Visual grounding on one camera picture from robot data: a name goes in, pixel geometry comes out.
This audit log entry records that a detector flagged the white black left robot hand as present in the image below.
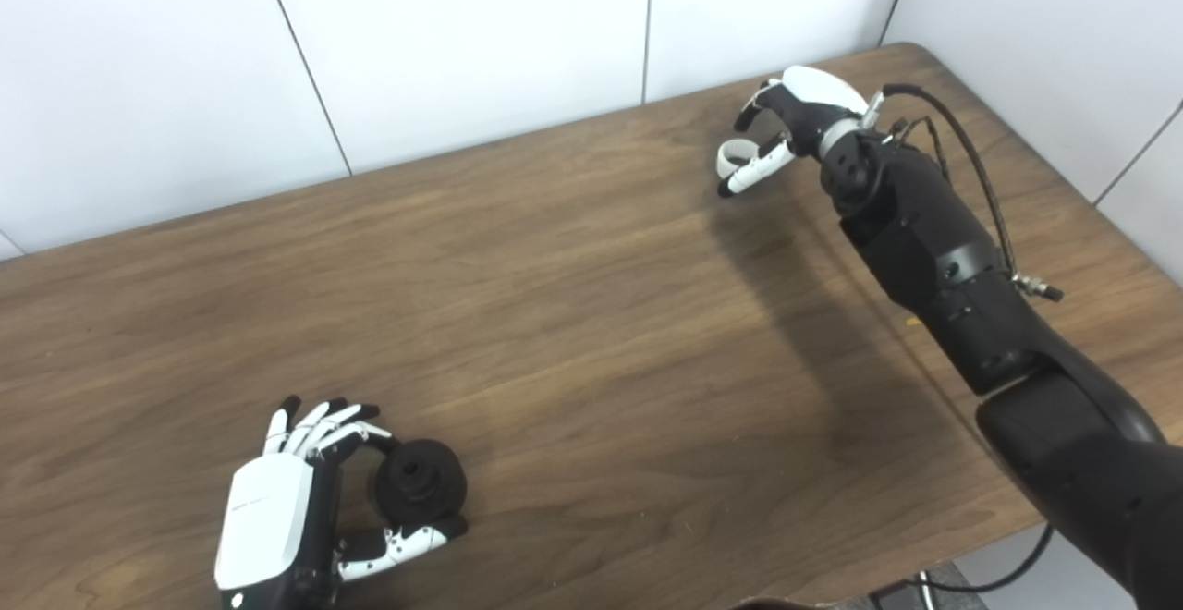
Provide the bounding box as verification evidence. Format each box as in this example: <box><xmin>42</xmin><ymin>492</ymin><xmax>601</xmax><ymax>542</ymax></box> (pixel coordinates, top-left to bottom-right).
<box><xmin>214</xmin><ymin>395</ymin><xmax>470</xmax><ymax>610</ymax></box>

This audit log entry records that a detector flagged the round black part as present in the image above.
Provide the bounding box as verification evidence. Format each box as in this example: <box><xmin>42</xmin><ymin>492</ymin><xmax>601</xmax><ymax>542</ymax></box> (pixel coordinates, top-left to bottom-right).
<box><xmin>370</xmin><ymin>439</ymin><xmax>469</xmax><ymax>528</ymax></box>

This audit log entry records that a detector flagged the black floor cable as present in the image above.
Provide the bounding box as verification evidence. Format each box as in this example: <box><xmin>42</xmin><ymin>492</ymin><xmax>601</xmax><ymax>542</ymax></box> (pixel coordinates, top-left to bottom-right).
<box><xmin>901</xmin><ymin>522</ymin><xmax>1055</xmax><ymax>592</ymax></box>

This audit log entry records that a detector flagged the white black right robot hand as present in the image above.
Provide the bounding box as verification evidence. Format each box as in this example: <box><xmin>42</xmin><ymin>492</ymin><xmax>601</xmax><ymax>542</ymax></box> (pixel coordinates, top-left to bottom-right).
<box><xmin>716</xmin><ymin>65</ymin><xmax>874</xmax><ymax>200</ymax></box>

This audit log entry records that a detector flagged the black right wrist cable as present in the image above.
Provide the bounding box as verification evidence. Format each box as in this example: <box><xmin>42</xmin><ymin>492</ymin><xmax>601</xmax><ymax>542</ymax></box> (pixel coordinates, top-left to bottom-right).
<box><xmin>864</xmin><ymin>83</ymin><xmax>1064</xmax><ymax>303</ymax></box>

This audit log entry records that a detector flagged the white toothed ring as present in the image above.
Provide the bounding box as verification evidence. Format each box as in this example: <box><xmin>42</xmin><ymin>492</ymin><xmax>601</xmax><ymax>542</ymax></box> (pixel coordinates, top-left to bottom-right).
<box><xmin>716</xmin><ymin>134</ymin><xmax>787</xmax><ymax>181</ymax></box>

